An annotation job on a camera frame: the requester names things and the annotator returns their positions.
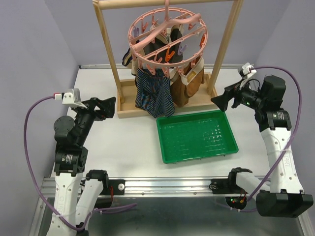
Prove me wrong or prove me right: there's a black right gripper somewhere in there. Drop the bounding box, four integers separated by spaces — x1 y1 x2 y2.
210 78 266 112

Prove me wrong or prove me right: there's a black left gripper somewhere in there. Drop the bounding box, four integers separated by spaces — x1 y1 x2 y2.
73 95 117 144

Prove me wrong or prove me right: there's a brown underwear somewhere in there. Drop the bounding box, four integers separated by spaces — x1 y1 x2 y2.
170 56 204 107

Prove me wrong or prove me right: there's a blue striped underwear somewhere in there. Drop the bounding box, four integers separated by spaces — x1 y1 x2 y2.
135 68 175 118

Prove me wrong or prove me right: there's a cream navy-trim underwear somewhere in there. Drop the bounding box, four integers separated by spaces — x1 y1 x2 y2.
122 48 138 76

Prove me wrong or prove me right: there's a pink round clip hanger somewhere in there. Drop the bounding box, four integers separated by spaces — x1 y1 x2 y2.
124 1 208 75

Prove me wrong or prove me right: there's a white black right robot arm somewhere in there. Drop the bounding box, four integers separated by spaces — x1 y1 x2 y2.
209 75 314 218

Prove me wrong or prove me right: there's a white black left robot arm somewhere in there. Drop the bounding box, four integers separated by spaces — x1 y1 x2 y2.
47 92 116 236

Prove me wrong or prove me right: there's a wooden hanger rack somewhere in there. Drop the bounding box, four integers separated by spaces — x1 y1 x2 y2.
93 0 243 118

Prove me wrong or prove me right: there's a dark olive underwear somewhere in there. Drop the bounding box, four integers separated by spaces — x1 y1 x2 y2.
143 25 184 64

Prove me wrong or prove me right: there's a green plastic tray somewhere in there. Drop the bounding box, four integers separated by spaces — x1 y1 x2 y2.
157 110 239 164

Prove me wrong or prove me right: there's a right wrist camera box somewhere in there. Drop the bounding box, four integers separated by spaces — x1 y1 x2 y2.
238 62 257 89

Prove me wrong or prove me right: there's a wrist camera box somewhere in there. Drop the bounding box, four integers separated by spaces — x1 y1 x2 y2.
53 88 82 108
238 62 257 89

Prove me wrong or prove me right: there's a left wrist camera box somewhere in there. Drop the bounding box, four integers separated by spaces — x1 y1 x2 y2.
53 88 82 108

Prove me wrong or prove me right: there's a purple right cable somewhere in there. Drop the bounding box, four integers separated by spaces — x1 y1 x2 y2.
230 65 303 212

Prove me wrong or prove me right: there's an aluminium mounting rail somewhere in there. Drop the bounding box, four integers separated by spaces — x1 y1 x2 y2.
41 174 241 198

